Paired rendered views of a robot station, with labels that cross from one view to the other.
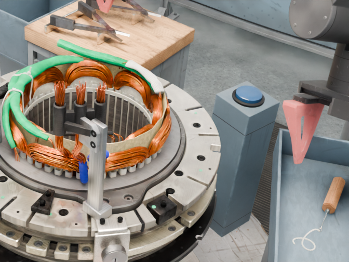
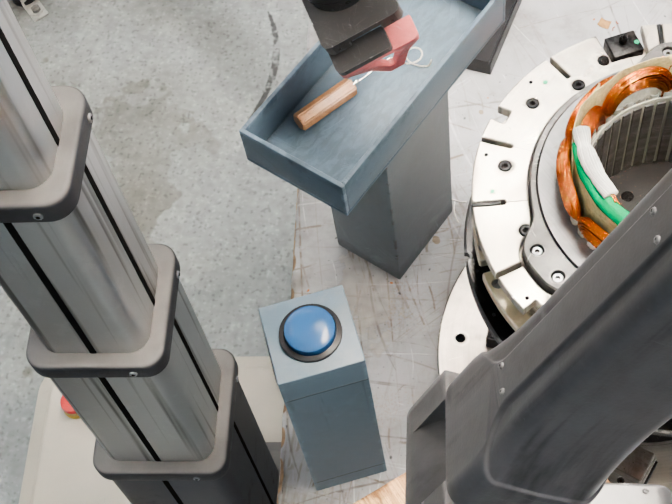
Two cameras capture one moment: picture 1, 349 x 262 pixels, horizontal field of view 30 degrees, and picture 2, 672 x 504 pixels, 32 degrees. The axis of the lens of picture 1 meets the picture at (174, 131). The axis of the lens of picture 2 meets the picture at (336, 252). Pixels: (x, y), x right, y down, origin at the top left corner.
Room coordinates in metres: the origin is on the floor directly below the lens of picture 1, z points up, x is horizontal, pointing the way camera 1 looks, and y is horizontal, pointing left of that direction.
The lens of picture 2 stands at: (1.12, 0.20, 1.86)
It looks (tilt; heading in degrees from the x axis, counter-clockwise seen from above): 60 degrees down; 222
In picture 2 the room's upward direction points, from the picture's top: 12 degrees counter-clockwise
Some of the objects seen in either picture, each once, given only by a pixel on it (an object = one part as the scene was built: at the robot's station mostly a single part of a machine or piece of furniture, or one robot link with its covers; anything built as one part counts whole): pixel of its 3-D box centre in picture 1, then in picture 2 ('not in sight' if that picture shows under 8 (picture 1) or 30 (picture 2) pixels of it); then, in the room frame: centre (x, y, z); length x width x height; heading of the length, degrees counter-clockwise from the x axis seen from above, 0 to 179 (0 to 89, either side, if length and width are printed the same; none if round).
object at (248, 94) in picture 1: (249, 94); (309, 329); (0.83, -0.10, 1.04); 0.04 x 0.04 x 0.01
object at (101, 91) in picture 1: (101, 92); not in sight; (0.49, 0.07, 1.23); 0.01 x 0.01 x 0.02
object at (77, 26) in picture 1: (93, 28); not in sight; (0.87, 0.14, 1.09); 0.06 x 0.01 x 0.01; 87
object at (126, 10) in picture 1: (126, 10); not in sight; (0.95, 0.10, 1.09); 0.06 x 0.01 x 0.01; 87
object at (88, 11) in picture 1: (86, 10); not in sight; (0.93, 0.17, 1.09); 0.04 x 0.01 x 0.02; 47
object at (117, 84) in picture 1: (133, 88); not in sight; (0.67, 0.06, 1.12); 0.06 x 0.02 x 0.04; 62
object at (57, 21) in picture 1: (62, 22); not in sight; (0.88, 0.19, 1.09); 0.04 x 0.01 x 0.02; 77
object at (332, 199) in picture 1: (334, 194); (325, 104); (0.63, -0.21, 1.03); 0.06 x 0.02 x 0.02; 160
